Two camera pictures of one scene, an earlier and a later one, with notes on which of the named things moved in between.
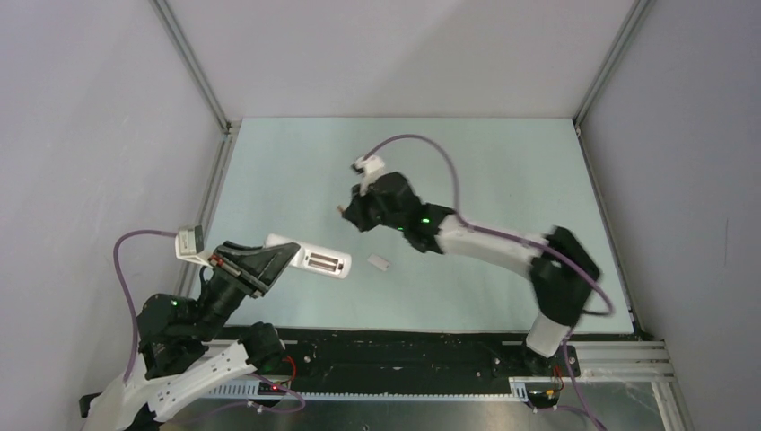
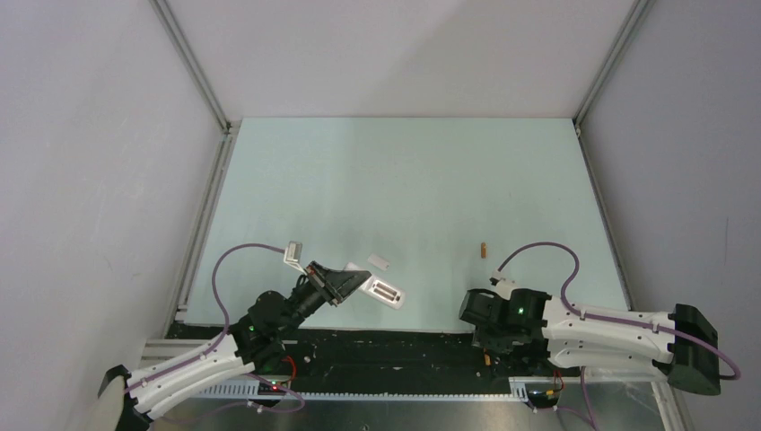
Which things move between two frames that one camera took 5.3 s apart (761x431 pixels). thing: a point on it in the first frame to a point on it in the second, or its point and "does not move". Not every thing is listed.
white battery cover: (379, 261) does not move
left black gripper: (263, 264) to (337, 284)
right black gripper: (356, 210) to (494, 345)
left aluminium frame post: (229, 133) does not move
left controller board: (269, 388) does not move
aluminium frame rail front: (630, 362) does not move
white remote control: (314, 259) to (380, 289)
